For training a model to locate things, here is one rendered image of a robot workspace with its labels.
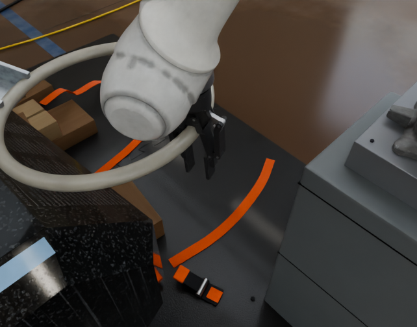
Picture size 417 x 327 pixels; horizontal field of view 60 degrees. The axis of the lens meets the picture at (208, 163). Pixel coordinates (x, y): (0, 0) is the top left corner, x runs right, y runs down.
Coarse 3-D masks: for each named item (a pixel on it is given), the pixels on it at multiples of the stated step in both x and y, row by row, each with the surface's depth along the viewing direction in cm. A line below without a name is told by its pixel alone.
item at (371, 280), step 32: (352, 128) 89; (320, 160) 82; (320, 192) 81; (352, 192) 76; (384, 192) 76; (288, 224) 98; (320, 224) 88; (352, 224) 79; (384, 224) 72; (416, 224) 71; (288, 256) 107; (320, 256) 95; (352, 256) 85; (384, 256) 77; (416, 256) 70; (288, 288) 119; (320, 288) 104; (352, 288) 92; (384, 288) 83; (416, 288) 75; (288, 320) 133; (320, 320) 114; (352, 320) 100; (384, 320) 89; (416, 320) 80
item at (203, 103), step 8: (200, 96) 62; (208, 96) 64; (192, 104) 62; (200, 104) 63; (208, 104) 65; (192, 112) 64; (200, 112) 66; (208, 112) 66; (200, 120) 67; (208, 120) 67
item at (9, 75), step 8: (0, 64) 85; (8, 64) 86; (0, 72) 87; (8, 72) 86; (16, 72) 86; (24, 72) 86; (0, 80) 88; (8, 80) 88; (16, 80) 88; (0, 88) 86; (8, 88) 87; (0, 96) 85; (0, 104) 79
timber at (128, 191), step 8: (120, 184) 162; (128, 184) 162; (120, 192) 159; (128, 192) 159; (136, 192) 159; (128, 200) 156; (136, 200) 156; (144, 200) 156; (144, 208) 153; (152, 208) 153; (152, 216) 150; (160, 224) 151; (160, 232) 155
